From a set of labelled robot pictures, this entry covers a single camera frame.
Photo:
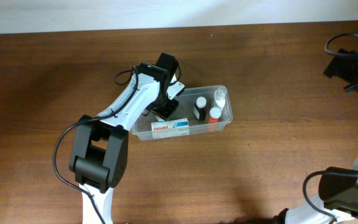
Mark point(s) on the white Panadol box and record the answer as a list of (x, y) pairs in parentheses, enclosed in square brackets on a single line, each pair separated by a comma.
[(168, 129)]

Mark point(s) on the dark bottle white cap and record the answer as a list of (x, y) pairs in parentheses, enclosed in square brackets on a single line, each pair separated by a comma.
[(199, 109)]

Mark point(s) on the clear plastic container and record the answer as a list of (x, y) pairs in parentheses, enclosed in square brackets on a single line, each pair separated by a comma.
[(142, 127)]

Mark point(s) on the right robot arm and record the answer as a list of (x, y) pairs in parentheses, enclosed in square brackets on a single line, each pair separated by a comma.
[(331, 195)]

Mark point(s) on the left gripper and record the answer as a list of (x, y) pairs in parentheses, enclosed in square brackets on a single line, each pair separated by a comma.
[(169, 109)]

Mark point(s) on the orange tube white cap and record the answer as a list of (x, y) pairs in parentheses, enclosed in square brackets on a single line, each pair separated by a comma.
[(214, 115)]

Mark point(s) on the small gold lid jar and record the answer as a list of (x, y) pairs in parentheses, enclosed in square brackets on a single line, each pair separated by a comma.
[(159, 119)]

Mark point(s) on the white spray bottle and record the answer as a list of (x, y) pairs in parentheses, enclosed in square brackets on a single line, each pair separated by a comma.
[(219, 98)]

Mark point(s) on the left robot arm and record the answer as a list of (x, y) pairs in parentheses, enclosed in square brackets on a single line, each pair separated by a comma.
[(100, 147)]

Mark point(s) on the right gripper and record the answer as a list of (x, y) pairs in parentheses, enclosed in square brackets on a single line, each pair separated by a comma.
[(335, 66)]

